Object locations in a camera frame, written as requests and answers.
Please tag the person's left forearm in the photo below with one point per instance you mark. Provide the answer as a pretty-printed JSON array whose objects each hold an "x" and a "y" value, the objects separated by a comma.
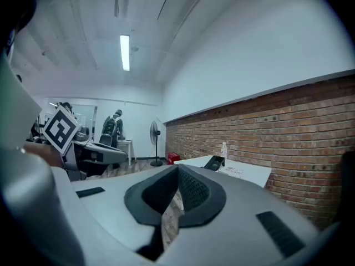
[{"x": 41, "y": 153}]

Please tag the black office chair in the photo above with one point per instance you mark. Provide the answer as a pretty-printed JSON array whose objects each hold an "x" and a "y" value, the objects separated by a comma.
[{"x": 106, "y": 139}]

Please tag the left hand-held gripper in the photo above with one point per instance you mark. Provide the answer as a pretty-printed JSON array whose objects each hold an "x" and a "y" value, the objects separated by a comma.
[{"x": 59, "y": 129}]

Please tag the black rectangular box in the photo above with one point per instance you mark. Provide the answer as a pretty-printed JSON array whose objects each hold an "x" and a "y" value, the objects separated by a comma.
[{"x": 217, "y": 161}]

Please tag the ceiling light strip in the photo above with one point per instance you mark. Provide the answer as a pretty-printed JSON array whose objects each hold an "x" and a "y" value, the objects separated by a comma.
[{"x": 125, "y": 53}]

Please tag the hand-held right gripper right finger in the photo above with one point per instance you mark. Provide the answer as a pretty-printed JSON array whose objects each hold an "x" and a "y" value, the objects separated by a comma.
[{"x": 244, "y": 198}]

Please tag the clear plastic water bottle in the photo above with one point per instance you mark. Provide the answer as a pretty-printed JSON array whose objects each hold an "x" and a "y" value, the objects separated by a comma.
[{"x": 224, "y": 151}]

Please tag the small white table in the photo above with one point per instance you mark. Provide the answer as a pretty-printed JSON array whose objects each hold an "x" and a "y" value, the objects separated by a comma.
[{"x": 126, "y": 141}]

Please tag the red box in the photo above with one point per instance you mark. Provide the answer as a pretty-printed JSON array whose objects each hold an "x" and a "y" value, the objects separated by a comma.
[{"x": 173, "y": 158}]

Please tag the black standing fan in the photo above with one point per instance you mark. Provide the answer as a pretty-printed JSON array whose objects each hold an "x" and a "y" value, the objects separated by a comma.
[{"x": 155, "y": 133}]

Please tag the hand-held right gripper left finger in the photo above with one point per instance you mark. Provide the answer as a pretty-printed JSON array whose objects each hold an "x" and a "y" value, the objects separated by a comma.
[{"x": 111, "y": 204}]

